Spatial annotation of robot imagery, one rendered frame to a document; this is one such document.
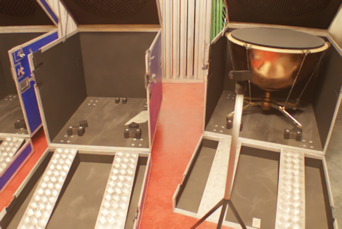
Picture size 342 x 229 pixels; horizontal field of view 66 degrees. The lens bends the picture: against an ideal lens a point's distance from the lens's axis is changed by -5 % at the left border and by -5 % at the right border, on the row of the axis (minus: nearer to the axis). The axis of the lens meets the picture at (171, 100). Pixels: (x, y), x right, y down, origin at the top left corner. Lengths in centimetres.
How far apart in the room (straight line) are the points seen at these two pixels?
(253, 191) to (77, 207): 128
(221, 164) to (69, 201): 116
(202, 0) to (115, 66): 152
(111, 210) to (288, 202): 121
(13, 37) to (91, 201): 208
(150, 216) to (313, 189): 123
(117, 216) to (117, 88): 161
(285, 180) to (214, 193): 54
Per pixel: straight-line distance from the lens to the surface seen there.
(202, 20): 385
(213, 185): 211
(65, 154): 237
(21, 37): 338
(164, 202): 206
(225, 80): 331
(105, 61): 305
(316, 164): 255
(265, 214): 205
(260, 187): 223
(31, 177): 231
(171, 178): 225
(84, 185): 224
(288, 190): 217
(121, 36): 293
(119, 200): 199
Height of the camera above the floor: 149
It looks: 26 degrees down
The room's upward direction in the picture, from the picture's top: straight up
